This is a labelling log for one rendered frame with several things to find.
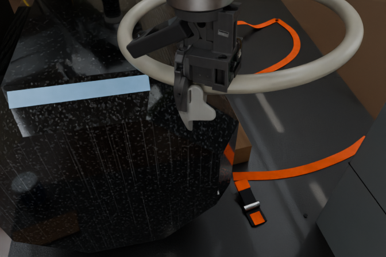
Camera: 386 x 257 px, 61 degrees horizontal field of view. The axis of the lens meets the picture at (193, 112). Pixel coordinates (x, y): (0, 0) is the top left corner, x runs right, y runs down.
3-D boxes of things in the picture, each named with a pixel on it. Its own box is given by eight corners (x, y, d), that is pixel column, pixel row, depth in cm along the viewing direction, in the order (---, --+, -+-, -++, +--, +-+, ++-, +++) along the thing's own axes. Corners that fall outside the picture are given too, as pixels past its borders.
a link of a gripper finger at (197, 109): (210, 145, 51) (215, 92, 47) (176, 136, 53) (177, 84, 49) (216, 135, 54) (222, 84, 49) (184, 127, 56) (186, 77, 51)
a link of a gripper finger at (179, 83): (182, 116, 49) (184, 61, 45) (173, 114, 50) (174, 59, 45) (194, 104, 53) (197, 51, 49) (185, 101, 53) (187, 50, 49)
